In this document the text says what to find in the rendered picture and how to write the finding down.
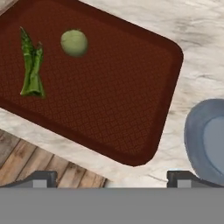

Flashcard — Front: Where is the pale green tomato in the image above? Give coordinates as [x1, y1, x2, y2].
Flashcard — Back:
[59, 28, 89, 58]

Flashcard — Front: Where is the green asparagus bunch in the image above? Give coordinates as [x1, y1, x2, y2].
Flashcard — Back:
[18, 26, 46, 99]

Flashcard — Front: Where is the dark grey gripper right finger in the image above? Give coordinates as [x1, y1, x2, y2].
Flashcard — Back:
[166, 171, 222, 189]

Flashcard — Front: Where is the blue-grey plate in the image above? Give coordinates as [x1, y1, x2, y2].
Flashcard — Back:
[184, 98, 224, 187]

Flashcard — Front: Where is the dark red serving tray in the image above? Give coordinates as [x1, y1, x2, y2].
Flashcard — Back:
[0, 0, 185, 167]

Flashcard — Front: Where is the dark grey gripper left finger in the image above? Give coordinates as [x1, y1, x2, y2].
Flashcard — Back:
[3, 171, 58, 189]

